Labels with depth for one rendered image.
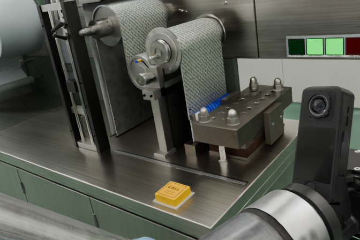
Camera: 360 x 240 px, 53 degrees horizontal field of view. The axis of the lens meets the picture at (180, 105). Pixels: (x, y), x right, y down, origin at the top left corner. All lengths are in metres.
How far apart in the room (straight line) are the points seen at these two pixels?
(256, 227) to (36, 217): 0.18
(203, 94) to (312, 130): 0.85
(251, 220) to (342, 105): 0.14
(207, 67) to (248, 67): 2.90
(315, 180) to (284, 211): 0.07
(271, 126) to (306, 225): 0.87
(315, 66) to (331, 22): 2.61
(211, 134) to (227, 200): 0.22
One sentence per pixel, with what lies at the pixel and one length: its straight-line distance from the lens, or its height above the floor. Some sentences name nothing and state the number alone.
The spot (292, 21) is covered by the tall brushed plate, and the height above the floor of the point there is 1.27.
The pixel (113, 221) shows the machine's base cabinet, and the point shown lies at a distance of 1.24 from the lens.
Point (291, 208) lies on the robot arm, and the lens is 0.33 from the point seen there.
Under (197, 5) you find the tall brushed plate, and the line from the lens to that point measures 1.44.
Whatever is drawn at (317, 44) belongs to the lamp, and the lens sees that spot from 1.24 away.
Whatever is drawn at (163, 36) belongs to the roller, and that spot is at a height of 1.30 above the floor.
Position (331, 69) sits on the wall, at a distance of 3.78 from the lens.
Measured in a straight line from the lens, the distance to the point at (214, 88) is 1.26.
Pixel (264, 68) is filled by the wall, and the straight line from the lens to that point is 4.03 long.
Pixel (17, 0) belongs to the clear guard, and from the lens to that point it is 1.96.
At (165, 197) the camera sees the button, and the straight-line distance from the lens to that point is 0.97.
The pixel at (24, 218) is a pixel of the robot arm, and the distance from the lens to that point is 0.33.
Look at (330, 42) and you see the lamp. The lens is 1.23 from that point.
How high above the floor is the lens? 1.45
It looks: 19 degrees down
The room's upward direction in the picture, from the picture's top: 9 degrees counter-clockwise
